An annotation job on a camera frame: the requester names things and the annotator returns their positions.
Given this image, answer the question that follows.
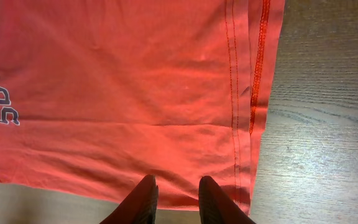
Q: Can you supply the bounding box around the orange printed t-shirt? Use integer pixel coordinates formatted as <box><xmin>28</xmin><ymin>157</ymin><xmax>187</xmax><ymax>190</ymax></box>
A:
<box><xmin>0</xmin><ymin>0</ymin><xmax>285</xmax><ymax>212</ymax></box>

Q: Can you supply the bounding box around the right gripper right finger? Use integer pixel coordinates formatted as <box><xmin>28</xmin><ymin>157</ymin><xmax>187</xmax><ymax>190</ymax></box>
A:
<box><xmin>198</xmin><ymin>176</ymin><xmax>255</xmax><ymax>224</ymax></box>

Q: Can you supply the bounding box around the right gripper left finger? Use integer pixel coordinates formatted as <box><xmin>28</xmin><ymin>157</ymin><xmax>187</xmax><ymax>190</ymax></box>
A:
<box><xmin>100</xmin><ymin>175</ymin><xmax>158</xmax><ymax>224</ymax></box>

